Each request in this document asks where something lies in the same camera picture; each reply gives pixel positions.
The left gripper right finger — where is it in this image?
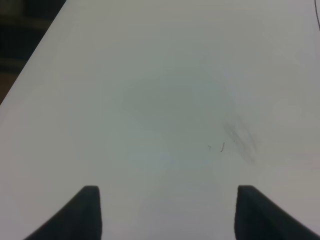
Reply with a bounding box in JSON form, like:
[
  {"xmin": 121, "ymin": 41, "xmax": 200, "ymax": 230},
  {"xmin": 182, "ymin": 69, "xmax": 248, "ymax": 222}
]
[{"xmin": 234, "ymin": 185, "xmax": 320, "ymax": 240}]

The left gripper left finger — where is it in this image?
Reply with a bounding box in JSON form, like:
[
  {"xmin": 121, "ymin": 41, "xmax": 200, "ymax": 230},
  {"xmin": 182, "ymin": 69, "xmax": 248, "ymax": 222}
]
[{"xmin": 26, "ymin": 185, "xmax": 102, "ymax": 240}]

